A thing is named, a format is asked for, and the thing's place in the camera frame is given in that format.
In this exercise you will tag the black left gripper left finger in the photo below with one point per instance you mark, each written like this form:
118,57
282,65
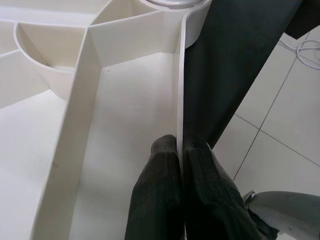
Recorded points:
157,200

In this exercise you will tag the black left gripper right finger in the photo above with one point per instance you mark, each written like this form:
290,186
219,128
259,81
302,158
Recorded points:
215,205

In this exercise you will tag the white plastic table top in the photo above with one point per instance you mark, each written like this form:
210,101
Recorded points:
125,100

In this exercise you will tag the white plastic table leg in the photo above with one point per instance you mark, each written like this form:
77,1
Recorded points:
175,3

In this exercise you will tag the black tablecloth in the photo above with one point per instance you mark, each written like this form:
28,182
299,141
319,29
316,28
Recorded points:
225,62

